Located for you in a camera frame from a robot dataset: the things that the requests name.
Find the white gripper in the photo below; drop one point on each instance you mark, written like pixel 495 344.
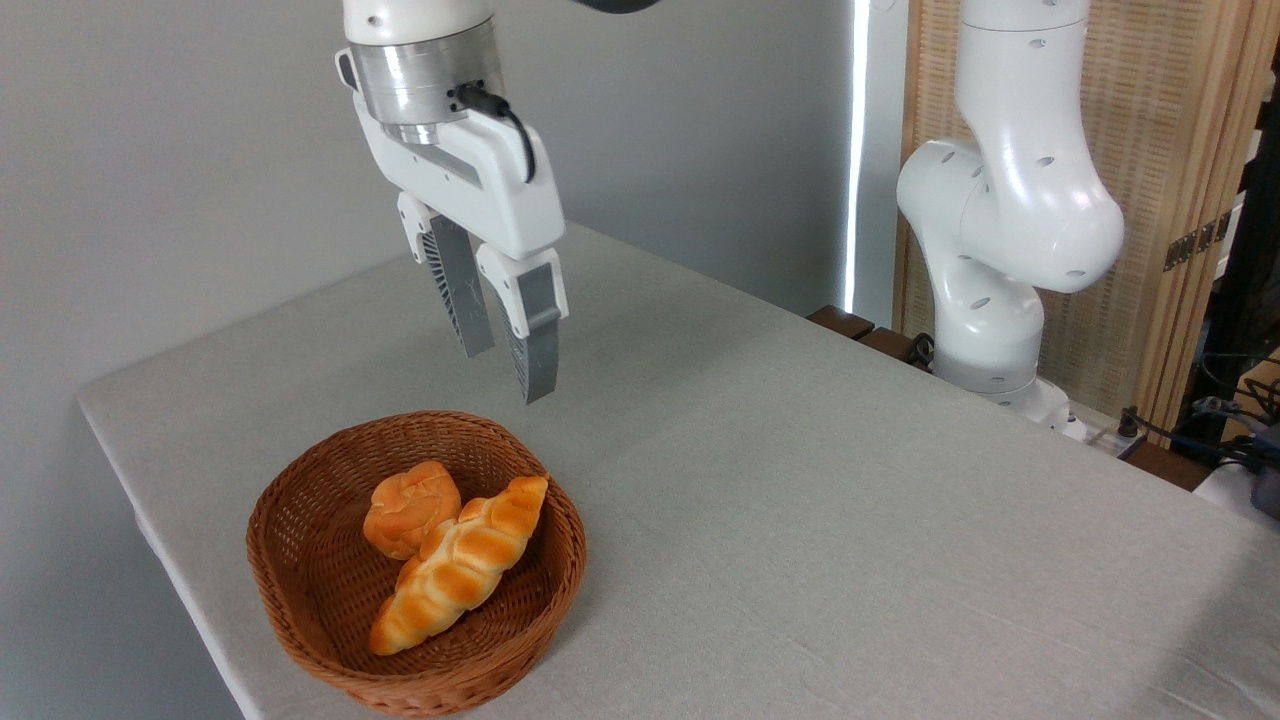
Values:
pixel 490 190

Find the long braided bread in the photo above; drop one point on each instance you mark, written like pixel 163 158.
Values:
pixel 460 565

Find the round orange bread roll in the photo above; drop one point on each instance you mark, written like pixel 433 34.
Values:
pixel 405 505

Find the brown wicker basket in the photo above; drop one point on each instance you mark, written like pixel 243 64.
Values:
pixel 320 600

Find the dark wooden block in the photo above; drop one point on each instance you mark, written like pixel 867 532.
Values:
pixel 890 345
pixel 1165 465
pixel 840 322

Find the grey tablecloth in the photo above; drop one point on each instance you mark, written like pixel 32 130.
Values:
pixel 900 620

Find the wooden bamboo folding screen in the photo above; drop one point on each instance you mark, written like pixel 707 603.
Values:
pixel 1165 120

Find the dark metal screen hinge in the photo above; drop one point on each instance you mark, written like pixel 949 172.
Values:
pixel 1195 242

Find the grey box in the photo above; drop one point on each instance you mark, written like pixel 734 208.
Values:
pixel 1268 480

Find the black shelf frame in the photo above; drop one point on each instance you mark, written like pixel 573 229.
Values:
pixel 1245 280

